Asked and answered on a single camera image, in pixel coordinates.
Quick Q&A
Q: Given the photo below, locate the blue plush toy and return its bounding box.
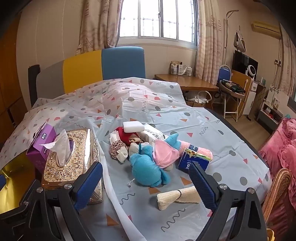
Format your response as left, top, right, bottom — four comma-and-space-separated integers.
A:
129, 133, 181, 186

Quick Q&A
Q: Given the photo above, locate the floral printed box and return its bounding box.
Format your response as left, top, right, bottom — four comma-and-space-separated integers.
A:
266, 85, 289, 109

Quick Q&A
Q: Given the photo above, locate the low media shelf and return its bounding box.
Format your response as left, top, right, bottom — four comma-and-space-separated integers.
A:
257, 102, 284, 127

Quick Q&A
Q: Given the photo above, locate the white wet wipes pack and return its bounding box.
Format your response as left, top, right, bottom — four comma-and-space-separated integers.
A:
139, 124, 170, 149

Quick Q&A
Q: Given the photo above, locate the white sponge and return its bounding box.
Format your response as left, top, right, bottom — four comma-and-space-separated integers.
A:
122, 121, 144, 133

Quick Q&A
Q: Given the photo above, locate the window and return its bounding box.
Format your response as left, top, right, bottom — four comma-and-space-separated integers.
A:
118, 0, 199, 44

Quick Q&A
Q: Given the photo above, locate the white tissue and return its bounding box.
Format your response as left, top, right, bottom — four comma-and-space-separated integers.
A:
39, 130, 75, 167

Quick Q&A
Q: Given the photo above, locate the carved wooden chair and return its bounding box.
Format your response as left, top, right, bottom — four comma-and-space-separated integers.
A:
262, 168, 293, 224

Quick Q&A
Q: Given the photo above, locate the red plush doll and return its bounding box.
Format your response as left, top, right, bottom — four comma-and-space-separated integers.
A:
115, 126, 144, 149

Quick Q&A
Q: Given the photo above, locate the gold embossed tissue box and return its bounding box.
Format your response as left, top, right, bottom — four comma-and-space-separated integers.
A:
42, 128, 103, 204

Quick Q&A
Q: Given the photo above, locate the air conditioner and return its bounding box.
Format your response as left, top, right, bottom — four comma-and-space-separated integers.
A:
252, 21, 281, 36

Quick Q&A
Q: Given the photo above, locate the black monitor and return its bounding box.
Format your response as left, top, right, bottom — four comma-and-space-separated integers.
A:
232, 50, 259, 74

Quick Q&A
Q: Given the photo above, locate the pink dishcloth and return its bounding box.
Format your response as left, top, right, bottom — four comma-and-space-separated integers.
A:
180, 140, 213, 160

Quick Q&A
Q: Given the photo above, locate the beige patterned curtain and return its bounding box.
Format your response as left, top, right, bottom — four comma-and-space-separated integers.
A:
77, 0, 125, 55
195, 0, 228, 82

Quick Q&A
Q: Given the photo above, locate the black bed frame post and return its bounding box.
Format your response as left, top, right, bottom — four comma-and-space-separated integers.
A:
28, 64, 41, 107

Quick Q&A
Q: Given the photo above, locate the garment steamer on pole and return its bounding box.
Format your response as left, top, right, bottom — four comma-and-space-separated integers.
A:
225, 10, 247, 54

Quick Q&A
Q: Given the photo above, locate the grey yellow blue headboard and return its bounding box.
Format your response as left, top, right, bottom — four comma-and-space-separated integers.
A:
37, 46, 146, 98

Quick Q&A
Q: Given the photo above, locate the white cabinet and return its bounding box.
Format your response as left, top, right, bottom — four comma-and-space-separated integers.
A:
243, 80, 260, 115

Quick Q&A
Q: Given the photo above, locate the pink cloth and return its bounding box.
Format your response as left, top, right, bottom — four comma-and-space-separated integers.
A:
151, 140, 179, 168

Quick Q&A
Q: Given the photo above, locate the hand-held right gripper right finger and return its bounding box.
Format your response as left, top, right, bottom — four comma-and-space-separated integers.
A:
188, 161, 269, 241

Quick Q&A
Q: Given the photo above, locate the white fan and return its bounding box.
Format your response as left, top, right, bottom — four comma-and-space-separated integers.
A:
246, 65, 257, 80

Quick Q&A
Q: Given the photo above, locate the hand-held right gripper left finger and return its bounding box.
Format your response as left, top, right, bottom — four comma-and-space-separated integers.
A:
0, 163, 103, 241

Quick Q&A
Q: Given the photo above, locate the wooden wardrobe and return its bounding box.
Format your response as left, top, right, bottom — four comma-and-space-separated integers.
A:
0, 14, 29, 144

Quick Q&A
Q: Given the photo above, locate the patterned plastic tablecloth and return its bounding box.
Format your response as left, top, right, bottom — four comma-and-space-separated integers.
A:
0, 76, 272, 241

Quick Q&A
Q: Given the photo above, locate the white tote bag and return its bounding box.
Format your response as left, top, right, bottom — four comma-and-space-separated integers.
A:
186, 90, 212, 103

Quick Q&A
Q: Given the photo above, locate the clear desk organiser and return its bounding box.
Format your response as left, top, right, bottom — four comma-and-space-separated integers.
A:
171, 61, 193, 76

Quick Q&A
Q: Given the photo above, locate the beige rolled towel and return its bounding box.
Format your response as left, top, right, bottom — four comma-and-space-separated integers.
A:
157, 186, 201, 211

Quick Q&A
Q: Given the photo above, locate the blue tissue packet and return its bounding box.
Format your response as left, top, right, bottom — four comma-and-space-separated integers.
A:
178, 148, 212, 173

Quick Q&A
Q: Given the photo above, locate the pink ruffled blanket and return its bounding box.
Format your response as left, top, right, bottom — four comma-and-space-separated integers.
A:
258, 117, 296, 234

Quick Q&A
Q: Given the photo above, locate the blue folding chair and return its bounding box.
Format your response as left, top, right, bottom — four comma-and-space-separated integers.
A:
217, 65, 232, 85

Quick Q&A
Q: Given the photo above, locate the wooden desk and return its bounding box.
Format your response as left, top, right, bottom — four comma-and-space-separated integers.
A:
154, 74, 220, 92

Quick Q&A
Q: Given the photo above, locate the brown satin scrunchie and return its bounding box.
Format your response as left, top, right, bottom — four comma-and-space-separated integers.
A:
109, 140, 126, 159

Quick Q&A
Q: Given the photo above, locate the purple tissue box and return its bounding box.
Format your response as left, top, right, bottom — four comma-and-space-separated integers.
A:
26, 123, 58, 167

